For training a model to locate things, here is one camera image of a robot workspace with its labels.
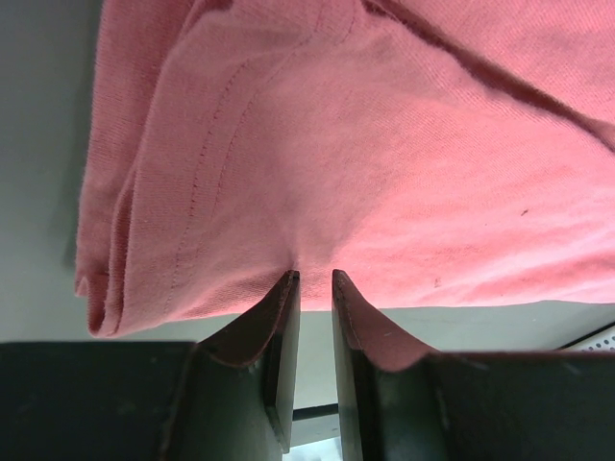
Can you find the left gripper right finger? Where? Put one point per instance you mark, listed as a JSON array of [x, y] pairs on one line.
[[401, 399]]

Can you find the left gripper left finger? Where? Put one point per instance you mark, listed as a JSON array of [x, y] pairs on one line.
[[229, 397]]

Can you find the red t shirt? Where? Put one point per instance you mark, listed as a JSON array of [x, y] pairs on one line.
[[442, 153]]

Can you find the white plastic laundry basket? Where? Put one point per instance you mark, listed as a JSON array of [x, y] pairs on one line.
[[602, 340]]

